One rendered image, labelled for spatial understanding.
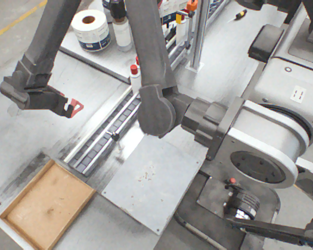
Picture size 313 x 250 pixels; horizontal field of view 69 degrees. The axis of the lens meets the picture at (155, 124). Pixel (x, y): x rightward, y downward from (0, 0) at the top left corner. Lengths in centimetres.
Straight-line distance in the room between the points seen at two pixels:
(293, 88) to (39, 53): 57
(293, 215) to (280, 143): 169
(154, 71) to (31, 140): 96
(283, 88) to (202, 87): 91
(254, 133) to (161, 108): 17
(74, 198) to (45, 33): 70
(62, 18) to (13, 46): 280
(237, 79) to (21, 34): 283
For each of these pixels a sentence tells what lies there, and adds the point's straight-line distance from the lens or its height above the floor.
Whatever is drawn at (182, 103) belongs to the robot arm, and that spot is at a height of 149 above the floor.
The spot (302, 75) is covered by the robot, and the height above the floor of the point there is 153.
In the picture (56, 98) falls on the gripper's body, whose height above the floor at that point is 126.
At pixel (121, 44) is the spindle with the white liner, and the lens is 143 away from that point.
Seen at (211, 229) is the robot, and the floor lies 24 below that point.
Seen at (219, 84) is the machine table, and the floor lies 83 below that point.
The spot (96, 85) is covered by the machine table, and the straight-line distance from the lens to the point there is 137.
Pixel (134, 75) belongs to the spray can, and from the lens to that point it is 107.
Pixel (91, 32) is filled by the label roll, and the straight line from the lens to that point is 142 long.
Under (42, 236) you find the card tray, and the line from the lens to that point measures 111.
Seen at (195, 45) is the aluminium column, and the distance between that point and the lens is 130.
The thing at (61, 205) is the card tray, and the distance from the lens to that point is 111.
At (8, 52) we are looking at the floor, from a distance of 335.
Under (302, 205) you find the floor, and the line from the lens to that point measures 213.
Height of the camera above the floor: 183
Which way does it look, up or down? 59 degrees down
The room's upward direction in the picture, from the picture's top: 4 degrees counter-clockwise
